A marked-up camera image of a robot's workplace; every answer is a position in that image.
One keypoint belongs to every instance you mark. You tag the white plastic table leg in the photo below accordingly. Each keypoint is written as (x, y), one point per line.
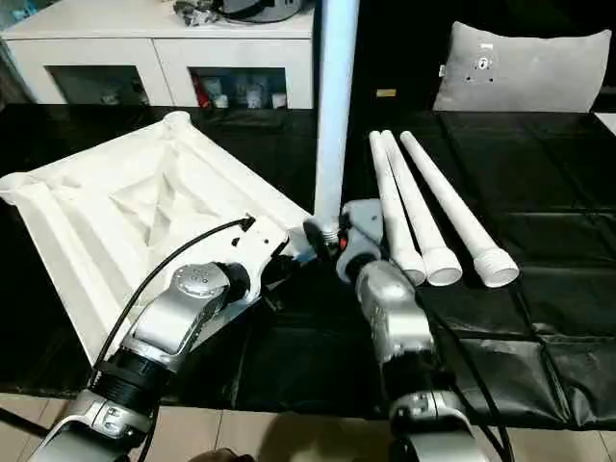
(414, 202)
(392, 202)
(447, 202)
(334, 120)

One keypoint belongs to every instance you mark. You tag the white plastic table top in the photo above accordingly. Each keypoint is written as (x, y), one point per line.
(96, 216)

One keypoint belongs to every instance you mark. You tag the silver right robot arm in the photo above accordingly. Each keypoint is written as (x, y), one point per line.
(399, 317)

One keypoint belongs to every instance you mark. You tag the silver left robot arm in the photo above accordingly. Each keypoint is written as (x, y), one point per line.
(168, 317)

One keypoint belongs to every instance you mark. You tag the white cup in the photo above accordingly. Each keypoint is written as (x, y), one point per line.
(222, 101)
(278, 101)
(252, 98)

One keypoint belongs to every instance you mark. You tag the black table mat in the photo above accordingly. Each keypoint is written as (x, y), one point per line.
(481, 337)

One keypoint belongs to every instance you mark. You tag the small yellow label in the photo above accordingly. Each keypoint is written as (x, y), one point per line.
(386, 91)

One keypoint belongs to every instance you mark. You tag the dark robot left foot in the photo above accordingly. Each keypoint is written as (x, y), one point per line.
(223, 455)

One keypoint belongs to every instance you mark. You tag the black sofa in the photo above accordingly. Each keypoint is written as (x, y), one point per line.
(404, 48)

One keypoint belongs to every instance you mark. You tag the grey bag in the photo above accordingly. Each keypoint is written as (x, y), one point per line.
(260, 9)

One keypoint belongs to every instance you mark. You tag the grey cushion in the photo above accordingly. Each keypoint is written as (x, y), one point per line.
(520, 72)

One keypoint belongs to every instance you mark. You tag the white cabinet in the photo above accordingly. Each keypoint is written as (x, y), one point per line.
(120, 53)

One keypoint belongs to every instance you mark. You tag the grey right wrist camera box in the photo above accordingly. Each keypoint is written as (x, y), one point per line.
(368, 221)

